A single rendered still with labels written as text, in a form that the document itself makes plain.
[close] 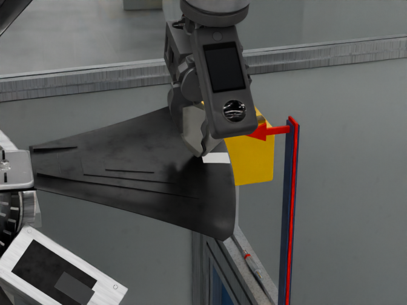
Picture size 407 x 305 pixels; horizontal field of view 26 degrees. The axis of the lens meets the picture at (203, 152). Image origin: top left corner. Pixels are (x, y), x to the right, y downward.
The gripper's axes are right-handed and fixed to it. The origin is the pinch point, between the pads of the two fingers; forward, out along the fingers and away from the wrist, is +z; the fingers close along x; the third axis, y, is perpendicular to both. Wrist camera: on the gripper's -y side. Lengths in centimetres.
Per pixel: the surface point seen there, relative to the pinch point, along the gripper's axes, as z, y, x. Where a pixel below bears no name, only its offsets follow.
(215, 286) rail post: 53, 19, -13
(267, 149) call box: 20.9, 19.5, -17.5
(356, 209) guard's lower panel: 78, 53, -59
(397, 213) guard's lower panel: 81, 52, -70
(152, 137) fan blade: 1.5, 4.9, 4.7
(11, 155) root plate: 2.4, 5.7, 21.3
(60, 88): 42, 64, 8
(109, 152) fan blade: 1.1, 2.9, 10.3
